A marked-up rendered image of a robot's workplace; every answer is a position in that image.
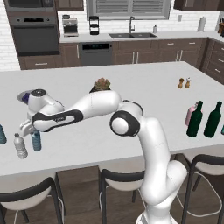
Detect brown wall cupboard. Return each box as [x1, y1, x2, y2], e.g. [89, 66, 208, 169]
[54, 0, 85, 12]
[173, 0, 224, 11]

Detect knife block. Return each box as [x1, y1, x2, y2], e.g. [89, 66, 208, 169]
[217, 17, 224, 35]

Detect black wall oven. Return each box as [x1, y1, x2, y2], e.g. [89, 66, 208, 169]
[6, 10, 61, 58]

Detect dark green glass bottle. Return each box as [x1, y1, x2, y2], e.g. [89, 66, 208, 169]
[185, 100, 205, 138]
[203, 101, 223, 139]

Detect grey bowl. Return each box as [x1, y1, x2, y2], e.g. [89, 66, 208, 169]
[17, 89, 35, 105]

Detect built-in microwave oven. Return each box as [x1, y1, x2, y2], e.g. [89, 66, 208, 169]
[3, 0, 57, 12]

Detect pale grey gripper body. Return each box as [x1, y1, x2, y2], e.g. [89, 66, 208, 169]
[19, 118, 38, 138]

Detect pink bottle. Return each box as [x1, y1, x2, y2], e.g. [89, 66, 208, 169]
[185, 101, 200, 127]

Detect brown lower cupboards with sink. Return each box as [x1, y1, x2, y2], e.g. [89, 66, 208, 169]
[111, 38, 209, 70]

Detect potted succulent plant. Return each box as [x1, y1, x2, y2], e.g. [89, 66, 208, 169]
[88, 76, 112, 95]

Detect brown cupboards beside oven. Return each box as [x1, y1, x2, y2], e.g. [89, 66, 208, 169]
[17, 42, 81, 71]

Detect grey dishwasher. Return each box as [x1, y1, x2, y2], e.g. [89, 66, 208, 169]
[78, 41, 114, 67]

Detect dark tap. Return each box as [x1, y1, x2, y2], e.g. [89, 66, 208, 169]
[128, 15, 137, 35]

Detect black wire stand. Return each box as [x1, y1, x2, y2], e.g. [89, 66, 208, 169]
[88, 15, 101, 36]

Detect paper towel roll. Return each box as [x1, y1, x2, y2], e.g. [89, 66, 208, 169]
[197, 16, 207, 32]

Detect brown corner drawer cupboards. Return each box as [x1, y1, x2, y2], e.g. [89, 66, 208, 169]
[200, 38, 224, 86]

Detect dark blue plastic bottle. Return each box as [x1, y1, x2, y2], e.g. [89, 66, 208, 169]
[0, 124, 8, 145]

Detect silver coffee machine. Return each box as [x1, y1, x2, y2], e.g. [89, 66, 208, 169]
[61, 14, 80, 39]

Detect window with grey blinds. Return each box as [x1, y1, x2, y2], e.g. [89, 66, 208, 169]
[86, 0, 172, 21]

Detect black stool with white seat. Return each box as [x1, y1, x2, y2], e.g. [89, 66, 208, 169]
[0, 176, 64, 224]
[180, 153, 224, 224]
[98, 168, 147, 224]

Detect dark sink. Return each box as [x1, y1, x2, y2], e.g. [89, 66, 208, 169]
[108, 31, 158, 40]

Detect clear plastic bottle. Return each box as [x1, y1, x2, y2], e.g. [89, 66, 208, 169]
[13, 132, 29, 160]

